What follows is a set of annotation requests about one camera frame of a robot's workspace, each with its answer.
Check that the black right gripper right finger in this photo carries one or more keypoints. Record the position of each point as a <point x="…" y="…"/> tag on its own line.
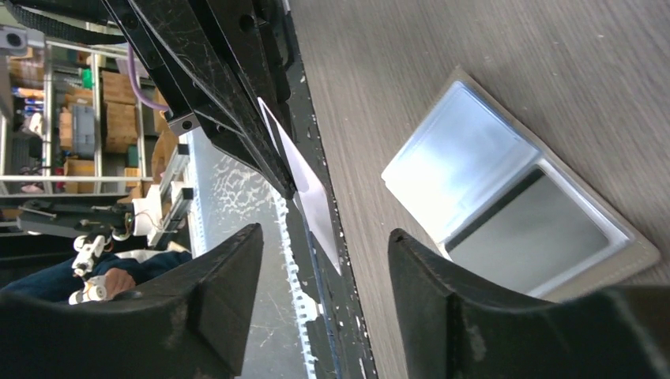
<point x="456" y="324"/>

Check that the white magnetic stripe card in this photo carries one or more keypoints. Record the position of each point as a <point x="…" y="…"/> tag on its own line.
<point x="313" y="201"/>

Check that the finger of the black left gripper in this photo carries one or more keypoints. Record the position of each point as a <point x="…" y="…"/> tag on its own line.
<point x="219" y="67"/>

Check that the taupe leather card holder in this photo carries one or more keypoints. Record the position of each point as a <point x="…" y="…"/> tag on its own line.
<point x="496" y="200"/>

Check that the person in blue shirt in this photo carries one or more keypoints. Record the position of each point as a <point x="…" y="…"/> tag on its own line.
<point x="122" y="271"/>

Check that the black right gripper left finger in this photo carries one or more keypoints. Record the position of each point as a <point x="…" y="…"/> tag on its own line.
<point x="190" y="322"/>

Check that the background storage shelves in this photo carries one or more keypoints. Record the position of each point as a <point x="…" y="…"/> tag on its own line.
<point x="72" y="120"/>

